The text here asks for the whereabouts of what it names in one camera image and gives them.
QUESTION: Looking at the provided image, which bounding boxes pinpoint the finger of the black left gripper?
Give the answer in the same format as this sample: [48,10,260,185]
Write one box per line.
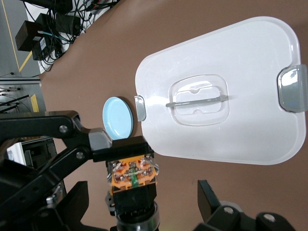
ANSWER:
[76,222,117,231]
[0,110,155,180]

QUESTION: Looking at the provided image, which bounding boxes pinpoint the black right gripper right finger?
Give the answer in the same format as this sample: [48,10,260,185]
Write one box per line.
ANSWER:
[194,180,298,231]

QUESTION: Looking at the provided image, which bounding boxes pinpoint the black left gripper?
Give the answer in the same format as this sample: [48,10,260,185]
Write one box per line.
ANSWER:
[0,158,66,218]

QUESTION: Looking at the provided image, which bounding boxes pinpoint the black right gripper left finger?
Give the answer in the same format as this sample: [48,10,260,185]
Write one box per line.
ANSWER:
[0,180,90,231]

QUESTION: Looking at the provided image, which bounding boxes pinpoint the orange push button switch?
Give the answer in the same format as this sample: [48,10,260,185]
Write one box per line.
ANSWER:
[105,155,161,231]

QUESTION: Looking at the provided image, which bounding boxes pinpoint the brown table mat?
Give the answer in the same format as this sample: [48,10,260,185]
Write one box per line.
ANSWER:
[38,0,308,231]

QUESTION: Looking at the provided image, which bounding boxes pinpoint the light blue round plate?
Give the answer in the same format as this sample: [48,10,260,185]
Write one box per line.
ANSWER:
[102,96,134,140]

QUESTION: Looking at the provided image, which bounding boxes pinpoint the white cabinet box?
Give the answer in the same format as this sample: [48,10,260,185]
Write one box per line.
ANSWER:
[6,137,54,169]

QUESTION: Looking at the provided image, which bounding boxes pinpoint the black adapter with label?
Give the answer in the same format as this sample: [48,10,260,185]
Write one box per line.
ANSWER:
[31,36,64,61]

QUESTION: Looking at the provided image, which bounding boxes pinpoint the white lidded box grey clips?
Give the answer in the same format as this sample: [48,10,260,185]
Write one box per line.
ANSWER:
[134,16,308,166]

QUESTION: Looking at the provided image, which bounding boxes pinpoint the large black power box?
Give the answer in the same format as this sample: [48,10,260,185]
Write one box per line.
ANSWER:
[36,13,81,37]

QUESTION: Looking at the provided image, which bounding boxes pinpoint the black power brick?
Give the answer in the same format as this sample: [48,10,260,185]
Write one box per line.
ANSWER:
[14,20,42,51]

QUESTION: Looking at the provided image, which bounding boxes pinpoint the aluminium profile rail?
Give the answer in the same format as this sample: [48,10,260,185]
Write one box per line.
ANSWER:
[0,77,42,88]

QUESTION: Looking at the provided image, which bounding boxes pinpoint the tangled black cable bundle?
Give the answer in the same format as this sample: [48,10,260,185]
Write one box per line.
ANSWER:
[21,0,121,72]

